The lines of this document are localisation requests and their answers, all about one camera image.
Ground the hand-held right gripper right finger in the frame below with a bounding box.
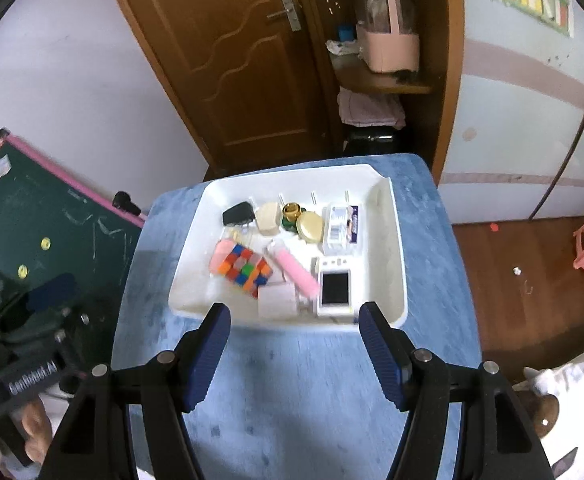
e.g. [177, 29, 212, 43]
[358, 301, 555, 480]

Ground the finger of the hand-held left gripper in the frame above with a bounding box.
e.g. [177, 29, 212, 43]
[22, 272, 85, 318]

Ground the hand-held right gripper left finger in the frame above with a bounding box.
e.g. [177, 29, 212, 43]
[39, 302, 233, 480]

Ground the white device with dark screen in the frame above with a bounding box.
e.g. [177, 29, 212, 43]
[311, 256, 353, 317]

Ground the salmon pink block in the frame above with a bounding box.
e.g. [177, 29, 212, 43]
[209, 238, 237, 277]

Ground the colourful puzzle cube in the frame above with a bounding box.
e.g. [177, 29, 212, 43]
[222, 242, 274, 292]

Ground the white plastic tray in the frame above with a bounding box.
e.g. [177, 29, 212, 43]
[168, 162, 409, 333]

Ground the pink tube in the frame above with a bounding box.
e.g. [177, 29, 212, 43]
[273, 247, 321, 301]

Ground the black power adapter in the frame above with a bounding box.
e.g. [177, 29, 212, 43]
[222, 201, 257, 229]

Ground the round yellow tin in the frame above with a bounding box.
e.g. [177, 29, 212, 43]
[296, 211, 327, 244]

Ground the beige small box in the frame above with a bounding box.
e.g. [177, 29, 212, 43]
[255, 202, 281, 235]

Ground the gold green small bottle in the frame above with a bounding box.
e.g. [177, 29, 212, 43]
[281, 201, 307, 231]

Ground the person's left hand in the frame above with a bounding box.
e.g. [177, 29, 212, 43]
[14, 400, 57, 468]

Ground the blue fuzzy blanket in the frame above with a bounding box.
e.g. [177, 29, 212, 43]
[112, 152, 483, 480]

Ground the black cylindrical object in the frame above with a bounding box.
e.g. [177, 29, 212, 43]
[112, 191, 147, 218]

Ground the white brown plush toy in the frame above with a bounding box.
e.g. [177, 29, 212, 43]
[514, 335, 584, 480]

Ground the pink folded cloth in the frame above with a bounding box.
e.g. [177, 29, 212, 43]
[337, 86, 407, 128]

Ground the wooden shelf cabinet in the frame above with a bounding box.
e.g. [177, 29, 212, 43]
[299, 0, 465, 186]

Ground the brown wooden door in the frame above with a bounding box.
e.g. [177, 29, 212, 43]
[100, 0, 345, 181]

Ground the white crumpled cloth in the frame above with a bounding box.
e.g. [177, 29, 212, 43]
[326, 38, 361, 59]

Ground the green chalkboard with pink frame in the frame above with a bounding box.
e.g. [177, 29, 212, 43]
[0, 128, 147, 331]

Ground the pink basket with handle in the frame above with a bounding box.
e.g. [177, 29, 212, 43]
[354, 0, 421, 75]

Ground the metal door handle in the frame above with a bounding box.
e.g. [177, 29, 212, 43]
[266, 0, 303, 32]

